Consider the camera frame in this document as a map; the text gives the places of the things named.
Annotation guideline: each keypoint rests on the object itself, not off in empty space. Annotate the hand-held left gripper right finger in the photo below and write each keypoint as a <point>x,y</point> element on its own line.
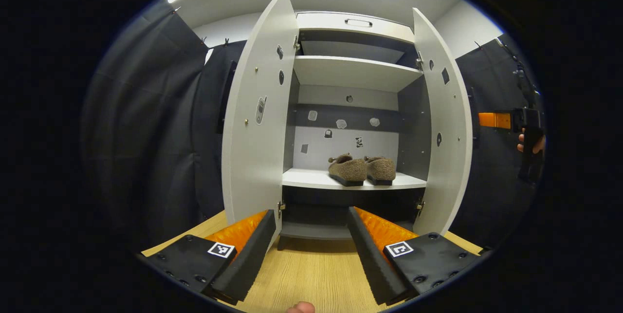
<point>370,259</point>

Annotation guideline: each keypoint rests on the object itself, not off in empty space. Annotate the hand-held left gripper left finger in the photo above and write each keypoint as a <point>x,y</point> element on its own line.
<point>248,264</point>

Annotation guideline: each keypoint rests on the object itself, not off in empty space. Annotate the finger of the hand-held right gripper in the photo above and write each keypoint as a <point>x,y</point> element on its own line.
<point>494,120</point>

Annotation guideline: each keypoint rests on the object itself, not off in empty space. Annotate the white shoe cabinet door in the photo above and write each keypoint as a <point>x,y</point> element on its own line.
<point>253,157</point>
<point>450,157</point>

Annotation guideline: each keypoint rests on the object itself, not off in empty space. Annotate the brown fuzzy shoe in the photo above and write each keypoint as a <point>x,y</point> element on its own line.
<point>382,169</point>
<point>348,169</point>

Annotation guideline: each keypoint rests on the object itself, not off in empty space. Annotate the white shoe cabinet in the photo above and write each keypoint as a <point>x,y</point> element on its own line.
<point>350,74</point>

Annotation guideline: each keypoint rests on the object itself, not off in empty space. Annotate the white cabinet shelf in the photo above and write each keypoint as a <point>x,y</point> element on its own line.
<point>306,179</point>
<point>350,73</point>

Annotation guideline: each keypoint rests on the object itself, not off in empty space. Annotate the white cabinet drawer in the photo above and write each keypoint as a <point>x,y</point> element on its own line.
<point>326,23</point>

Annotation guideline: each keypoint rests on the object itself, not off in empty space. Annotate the black backdrop cloth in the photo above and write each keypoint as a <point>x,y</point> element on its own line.
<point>146,123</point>

